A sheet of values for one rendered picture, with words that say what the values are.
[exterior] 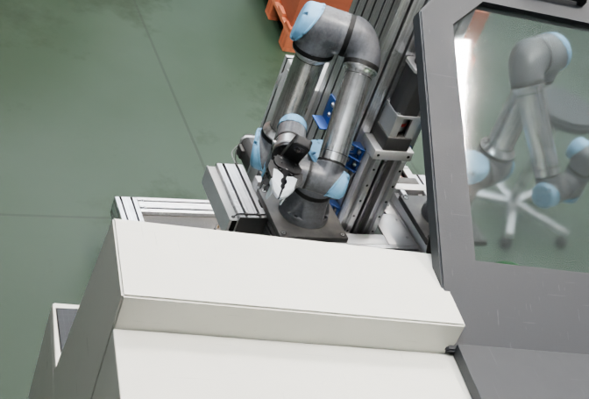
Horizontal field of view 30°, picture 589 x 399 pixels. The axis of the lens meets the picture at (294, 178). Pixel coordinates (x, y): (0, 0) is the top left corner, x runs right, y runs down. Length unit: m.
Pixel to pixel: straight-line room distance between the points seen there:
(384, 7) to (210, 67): 2.88
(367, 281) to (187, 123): 3.29
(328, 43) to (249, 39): 3.48
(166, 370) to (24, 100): 3.40
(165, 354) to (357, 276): 0.44
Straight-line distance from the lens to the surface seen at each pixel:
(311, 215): 3.17
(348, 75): 2.90
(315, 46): 2.91
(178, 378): 1.99
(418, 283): 2.29
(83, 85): 5.50
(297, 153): 2.62
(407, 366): 2.21
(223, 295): 2.06
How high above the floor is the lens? 2.86
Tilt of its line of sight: 33 degrees down
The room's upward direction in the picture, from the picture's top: 21 degrees clockwise
